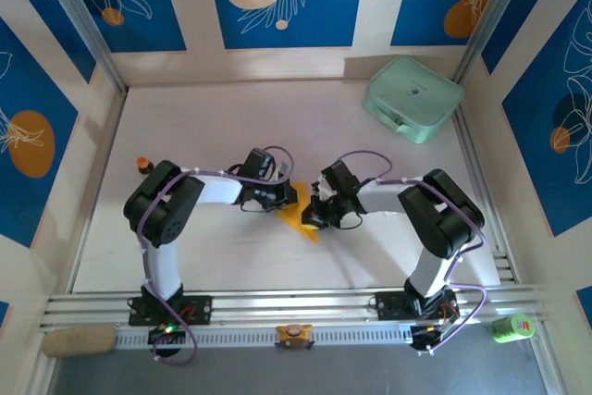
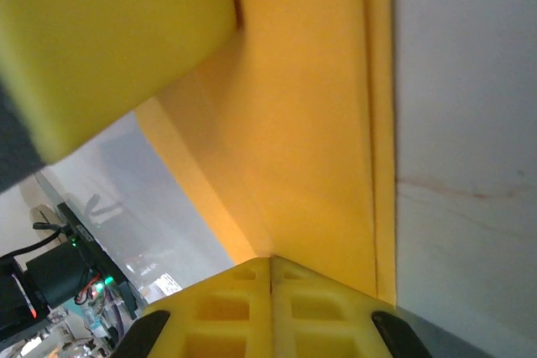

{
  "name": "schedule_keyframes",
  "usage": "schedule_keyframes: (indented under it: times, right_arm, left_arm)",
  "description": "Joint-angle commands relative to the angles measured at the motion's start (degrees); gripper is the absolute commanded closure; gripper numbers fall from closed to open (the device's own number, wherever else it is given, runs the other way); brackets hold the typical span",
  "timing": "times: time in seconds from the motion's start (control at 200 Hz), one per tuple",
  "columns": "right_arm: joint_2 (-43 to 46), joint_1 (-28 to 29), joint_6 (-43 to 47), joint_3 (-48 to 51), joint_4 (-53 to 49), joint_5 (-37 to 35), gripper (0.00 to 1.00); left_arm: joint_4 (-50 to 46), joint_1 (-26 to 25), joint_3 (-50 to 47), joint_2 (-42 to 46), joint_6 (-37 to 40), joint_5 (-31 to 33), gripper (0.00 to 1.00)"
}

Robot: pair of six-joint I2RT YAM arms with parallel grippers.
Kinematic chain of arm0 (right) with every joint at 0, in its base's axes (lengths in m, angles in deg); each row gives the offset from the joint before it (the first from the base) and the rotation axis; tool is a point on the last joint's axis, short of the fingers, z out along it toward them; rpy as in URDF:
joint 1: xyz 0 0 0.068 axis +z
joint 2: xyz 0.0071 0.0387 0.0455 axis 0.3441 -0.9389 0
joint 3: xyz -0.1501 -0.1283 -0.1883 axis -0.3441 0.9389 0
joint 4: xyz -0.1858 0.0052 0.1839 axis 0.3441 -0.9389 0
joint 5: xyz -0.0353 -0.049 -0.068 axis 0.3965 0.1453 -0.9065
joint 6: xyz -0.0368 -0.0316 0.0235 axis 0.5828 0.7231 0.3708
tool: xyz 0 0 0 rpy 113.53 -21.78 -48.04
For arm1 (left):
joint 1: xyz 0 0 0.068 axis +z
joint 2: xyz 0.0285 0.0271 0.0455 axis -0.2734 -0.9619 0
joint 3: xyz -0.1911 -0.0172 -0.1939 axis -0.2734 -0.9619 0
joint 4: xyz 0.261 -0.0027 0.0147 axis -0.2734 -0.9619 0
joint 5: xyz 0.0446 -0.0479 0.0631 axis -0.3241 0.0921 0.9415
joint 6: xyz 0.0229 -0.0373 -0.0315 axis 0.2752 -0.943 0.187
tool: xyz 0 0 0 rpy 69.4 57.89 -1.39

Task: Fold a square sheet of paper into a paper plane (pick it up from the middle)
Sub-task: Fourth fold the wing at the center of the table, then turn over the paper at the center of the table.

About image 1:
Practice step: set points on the aluminium side rail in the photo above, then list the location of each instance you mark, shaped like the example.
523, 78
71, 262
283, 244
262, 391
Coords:
505, 267

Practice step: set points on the yellow paper sheet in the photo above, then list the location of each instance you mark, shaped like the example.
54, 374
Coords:
296, 219

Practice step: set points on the aluminium frame post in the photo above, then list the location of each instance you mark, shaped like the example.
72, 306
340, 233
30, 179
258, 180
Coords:
78, 11
495, 11

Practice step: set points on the long aluminium mounting rail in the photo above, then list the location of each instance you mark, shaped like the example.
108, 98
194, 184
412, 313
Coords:
296, 304

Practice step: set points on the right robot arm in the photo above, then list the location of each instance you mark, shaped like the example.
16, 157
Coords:
444, 219

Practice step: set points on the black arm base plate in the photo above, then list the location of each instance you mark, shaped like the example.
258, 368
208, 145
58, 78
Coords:
388, 304
199, 309

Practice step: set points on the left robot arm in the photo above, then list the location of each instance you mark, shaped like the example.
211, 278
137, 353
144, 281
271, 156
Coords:
162, 210

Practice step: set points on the mint green zip pouch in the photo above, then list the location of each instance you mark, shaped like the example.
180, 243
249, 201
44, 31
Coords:
411, 94

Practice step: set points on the green cup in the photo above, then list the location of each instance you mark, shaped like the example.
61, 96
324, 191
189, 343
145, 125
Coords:
509, 328

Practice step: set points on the small brown bottle orange cap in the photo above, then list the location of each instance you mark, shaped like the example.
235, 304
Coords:
144, 164

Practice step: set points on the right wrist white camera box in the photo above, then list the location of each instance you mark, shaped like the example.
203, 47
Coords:
327, 190

